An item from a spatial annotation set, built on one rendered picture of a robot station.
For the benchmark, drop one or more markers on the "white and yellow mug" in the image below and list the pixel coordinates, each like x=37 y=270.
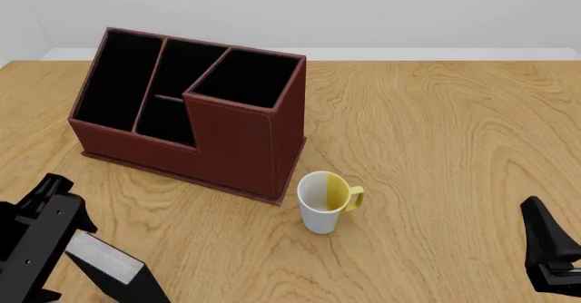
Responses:
x=318 y=219

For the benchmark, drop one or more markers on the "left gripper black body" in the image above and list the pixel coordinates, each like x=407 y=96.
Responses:
x=34 y=252

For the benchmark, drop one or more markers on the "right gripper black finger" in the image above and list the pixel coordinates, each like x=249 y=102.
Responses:
x=547 y=238

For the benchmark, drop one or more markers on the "black book with white pages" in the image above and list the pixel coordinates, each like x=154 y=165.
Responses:
x=106 y=260

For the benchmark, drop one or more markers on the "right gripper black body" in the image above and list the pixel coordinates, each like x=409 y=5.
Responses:
x=560 y=277

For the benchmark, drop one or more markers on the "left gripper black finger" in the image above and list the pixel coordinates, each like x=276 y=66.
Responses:
x=47 y=190

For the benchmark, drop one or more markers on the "red-brown desk caddy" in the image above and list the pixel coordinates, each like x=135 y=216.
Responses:
x=236 y=146

